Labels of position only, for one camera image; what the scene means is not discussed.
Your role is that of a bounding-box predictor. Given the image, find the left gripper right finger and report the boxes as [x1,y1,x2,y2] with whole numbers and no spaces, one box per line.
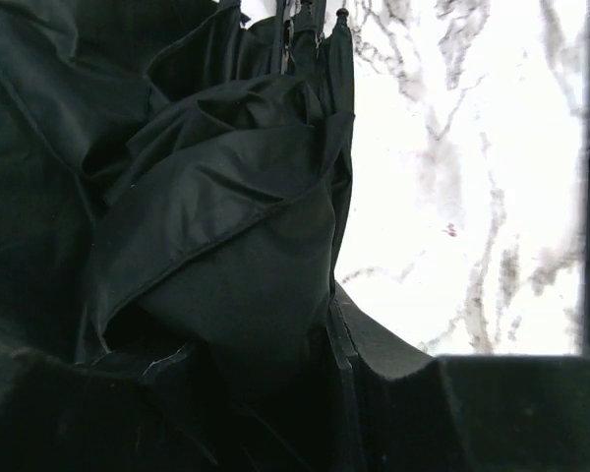
[328,290,590,471]

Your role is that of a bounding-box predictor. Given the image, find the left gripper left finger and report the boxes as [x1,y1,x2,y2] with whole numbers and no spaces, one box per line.
[0,350,216,471]

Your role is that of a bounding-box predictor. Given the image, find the black folding umbrella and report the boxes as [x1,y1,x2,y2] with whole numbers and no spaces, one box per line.
[0,1,354,471]

